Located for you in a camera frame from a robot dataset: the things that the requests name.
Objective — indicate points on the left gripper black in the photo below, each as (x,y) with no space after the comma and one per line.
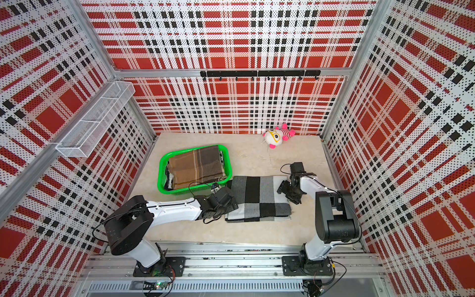
(232,205)

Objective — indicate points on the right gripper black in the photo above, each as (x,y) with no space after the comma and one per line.
(284,187)

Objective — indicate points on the grey black checked scarf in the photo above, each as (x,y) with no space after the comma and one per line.
(257,199)

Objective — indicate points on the brown plaid fringed scarf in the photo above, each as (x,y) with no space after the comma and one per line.
(196,167)

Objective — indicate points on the green plastic basket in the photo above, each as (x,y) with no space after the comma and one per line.
(194,169)

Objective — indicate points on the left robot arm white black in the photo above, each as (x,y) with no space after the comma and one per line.
(127,227)

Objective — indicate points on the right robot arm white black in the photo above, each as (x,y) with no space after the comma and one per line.
(336,222)

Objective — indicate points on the pink white plush toy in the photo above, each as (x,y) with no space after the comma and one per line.
(275,137)

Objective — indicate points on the green circuit board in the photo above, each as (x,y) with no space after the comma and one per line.
(158,285)

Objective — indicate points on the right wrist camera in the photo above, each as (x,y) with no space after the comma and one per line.
(297,168)

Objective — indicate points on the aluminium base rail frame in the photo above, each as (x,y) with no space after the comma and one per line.
(217,269)

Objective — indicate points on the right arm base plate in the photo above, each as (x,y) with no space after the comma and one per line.
(295,266)

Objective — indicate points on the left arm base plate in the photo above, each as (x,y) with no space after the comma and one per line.
(168,267)

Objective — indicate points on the black hook rail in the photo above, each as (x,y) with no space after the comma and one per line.
(261,73)

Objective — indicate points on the white wire mesh shelf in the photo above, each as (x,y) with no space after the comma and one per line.
(85,135)

